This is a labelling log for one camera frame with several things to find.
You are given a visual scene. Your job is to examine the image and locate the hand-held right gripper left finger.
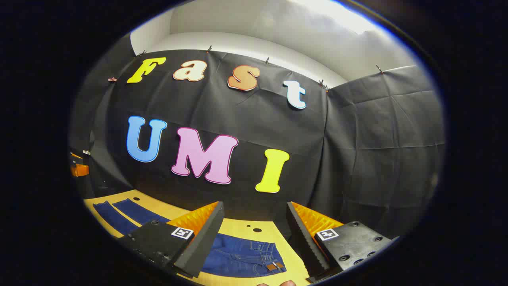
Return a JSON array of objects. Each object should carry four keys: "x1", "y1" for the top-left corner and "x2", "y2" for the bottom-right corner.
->
[{"x1": 117, "y1": 201, "x2": 225, "y2": 278}]

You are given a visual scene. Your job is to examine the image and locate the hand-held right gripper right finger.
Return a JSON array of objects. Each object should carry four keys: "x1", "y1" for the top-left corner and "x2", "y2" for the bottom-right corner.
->
[{"x1": 286, "y1": 201, "x2": 399, "y2": 283}]

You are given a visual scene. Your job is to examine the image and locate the blue denim jeans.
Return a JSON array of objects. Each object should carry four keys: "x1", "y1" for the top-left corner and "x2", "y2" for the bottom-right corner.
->
[{"x1": 92, "y1": 199, "x2": 287, "y2": 278}]

